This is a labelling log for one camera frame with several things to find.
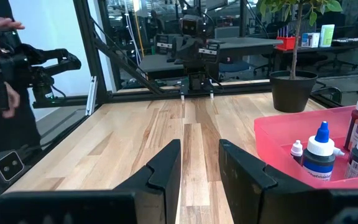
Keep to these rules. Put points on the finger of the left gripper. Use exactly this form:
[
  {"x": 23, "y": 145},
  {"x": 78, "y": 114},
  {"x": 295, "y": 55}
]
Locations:
[
  {"x": 200, "y": 63},
  {"x": 192, "y": 63}
]

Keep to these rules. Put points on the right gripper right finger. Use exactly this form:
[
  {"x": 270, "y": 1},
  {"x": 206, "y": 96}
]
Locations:
[{"x": 244, "y": 193}]

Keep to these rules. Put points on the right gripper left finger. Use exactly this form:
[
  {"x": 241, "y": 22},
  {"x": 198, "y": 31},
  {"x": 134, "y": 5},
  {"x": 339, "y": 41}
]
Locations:
[{"x": 163, "y": 186}]

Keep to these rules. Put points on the small blue-labelled dropper bottle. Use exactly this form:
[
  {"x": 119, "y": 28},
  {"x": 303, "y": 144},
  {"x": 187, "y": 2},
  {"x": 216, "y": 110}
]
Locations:
[{"x": 296, "y": 151}]

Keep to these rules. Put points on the large blue food coloring bottle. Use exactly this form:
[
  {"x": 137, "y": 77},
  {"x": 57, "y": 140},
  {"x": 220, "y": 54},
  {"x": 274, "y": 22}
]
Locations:
[{"x": 319, "y": 158}]

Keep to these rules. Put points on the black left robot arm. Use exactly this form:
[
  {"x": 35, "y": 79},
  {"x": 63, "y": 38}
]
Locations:
[{"x": 196, "y": 81}]

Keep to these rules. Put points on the blue office chair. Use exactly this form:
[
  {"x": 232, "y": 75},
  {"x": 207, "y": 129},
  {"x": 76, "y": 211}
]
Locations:
[{"x": 235, "y": 67}]

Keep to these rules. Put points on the dark grey desk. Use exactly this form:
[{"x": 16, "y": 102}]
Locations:
[{"x": 247, "y": 43}]

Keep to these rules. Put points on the pink translucent plastic bin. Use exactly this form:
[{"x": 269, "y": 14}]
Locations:
[{"x": 275, "y": 130}]

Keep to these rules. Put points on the red pen holder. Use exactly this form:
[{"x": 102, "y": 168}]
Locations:
[{"x": 286, "y": 43}]

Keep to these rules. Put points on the leafy plant in black pot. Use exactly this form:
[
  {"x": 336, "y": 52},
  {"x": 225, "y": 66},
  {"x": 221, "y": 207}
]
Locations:
[{"x": 291, "y": 90}]

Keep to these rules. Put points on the white cardboard box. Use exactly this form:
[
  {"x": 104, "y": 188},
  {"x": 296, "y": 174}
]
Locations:
[{"x": 310, "y": 40}]

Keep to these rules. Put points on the white and green canister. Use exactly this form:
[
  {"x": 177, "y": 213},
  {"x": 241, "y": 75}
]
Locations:
[{"x": 326, "y": 35}]

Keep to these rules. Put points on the black office chair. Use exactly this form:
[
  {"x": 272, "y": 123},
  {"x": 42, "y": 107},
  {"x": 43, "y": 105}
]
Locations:
[{"x": 337, "y": 60}]

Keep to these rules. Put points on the dark office desk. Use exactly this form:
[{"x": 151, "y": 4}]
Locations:
[{"x": 346, "y": 46}]

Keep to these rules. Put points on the person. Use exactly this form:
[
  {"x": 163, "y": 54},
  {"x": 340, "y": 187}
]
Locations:
[{"x": 8, "y": 137}]

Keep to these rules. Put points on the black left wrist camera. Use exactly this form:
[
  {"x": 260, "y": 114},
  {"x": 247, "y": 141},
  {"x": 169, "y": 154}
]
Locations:
[{"x": 192, "y": 26}]

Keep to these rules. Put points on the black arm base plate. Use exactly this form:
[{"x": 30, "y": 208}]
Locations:
[{"x": 186, "y": 90}]

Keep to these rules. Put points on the silver metal bracket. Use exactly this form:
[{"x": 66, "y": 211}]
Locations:
[{"x": 91, "y": 95}]

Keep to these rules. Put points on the grey stereo camera box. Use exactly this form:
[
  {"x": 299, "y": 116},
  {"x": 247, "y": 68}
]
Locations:
[{"x": 6, "y": 166}]

